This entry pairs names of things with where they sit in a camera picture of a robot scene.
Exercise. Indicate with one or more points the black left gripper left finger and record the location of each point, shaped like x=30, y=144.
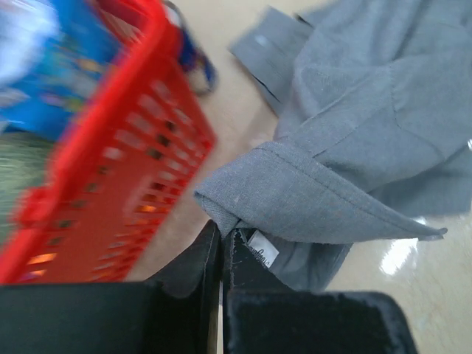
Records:
x=173, y=311

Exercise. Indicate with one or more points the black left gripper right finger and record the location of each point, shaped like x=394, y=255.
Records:
x=262, y=315

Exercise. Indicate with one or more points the grey button-up shirt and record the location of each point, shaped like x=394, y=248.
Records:
x=375, y=135

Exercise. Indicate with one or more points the red plastic shopping basket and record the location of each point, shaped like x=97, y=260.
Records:
x=114, y=177

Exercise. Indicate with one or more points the green melon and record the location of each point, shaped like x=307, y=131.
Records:
x=23, y=160

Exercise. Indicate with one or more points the Red Bull drink can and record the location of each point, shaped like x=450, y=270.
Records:
x=199, y=69

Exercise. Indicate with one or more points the blue snack bag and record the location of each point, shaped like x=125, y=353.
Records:
x=53, y=57

